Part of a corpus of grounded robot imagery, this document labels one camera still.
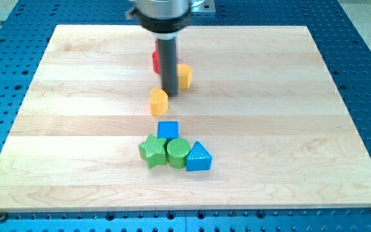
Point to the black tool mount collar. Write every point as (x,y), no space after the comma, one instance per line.
(165,26)

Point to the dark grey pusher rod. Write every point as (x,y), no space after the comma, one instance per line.
(167,65)

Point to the red hexagon block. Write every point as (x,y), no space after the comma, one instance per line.
(155,59)

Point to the yellow heart block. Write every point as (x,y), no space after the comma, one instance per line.
(185,76)

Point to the yellow half-moon block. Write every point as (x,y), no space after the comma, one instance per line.
(158,101)

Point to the blue square block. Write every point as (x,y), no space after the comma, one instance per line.
(168,129)

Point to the green cylinder block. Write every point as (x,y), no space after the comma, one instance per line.
(177,152)

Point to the green star block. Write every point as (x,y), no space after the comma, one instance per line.
(153,151)

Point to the light wooden board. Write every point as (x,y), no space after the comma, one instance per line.
(261,102)

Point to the blue triangle block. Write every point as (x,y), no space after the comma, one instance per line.
(198,159)

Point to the left board clamp screw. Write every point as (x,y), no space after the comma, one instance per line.
(3,216)

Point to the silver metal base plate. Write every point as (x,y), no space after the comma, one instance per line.
(203,7)

